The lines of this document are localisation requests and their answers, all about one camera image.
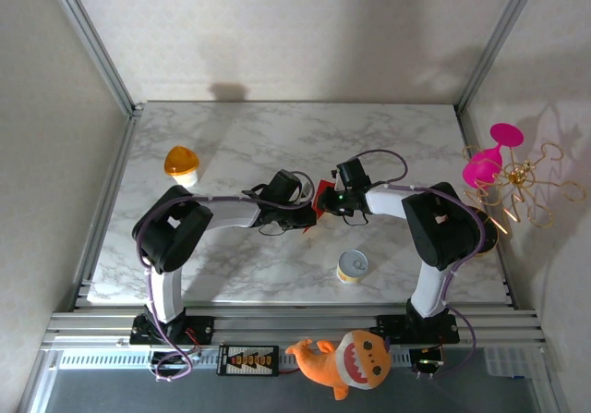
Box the red paper sheet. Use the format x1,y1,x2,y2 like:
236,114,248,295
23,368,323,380
302,179,336,235

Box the tin can with pull tab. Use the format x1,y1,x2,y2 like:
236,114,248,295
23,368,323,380
336,249,370,285

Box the white cup orange domed lid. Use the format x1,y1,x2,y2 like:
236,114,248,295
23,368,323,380
163,145,201,188

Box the pink plastic wine glass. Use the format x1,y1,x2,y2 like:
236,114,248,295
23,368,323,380
463,122,525,190

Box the black gold round base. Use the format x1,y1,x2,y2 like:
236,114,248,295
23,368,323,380
465,204,500,255

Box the black board yellow connectors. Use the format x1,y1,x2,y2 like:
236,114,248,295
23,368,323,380
216,344,281,378

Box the orange shark plush toy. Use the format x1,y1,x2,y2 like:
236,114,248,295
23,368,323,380
284,329,392,401

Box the small black electronics box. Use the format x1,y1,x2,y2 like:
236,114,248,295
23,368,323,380
413,346,447,377
150,350,195,373

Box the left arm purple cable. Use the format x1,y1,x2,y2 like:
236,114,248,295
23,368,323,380
135,170,318,383

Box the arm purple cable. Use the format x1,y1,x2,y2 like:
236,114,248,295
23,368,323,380
135,170,318,383
355,149,476,381

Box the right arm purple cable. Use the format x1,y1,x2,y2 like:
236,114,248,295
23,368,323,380
355,149,476,381

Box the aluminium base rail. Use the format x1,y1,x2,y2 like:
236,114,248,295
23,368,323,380
41,310,549,352

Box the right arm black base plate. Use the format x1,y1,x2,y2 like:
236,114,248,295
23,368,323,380
370,313,461,345

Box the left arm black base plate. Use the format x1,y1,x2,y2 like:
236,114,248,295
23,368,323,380
129,314,216,346

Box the red black wire pair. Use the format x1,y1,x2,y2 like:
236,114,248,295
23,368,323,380
183,327,204,354

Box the gold wire holder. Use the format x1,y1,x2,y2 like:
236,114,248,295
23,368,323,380
463,142,587,237

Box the aluminium frame post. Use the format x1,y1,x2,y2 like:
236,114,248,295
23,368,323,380
455,0,547,112
43,0,144,117

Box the grey slotted cable duct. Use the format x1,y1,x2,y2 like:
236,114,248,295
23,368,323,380
57,347,415,371

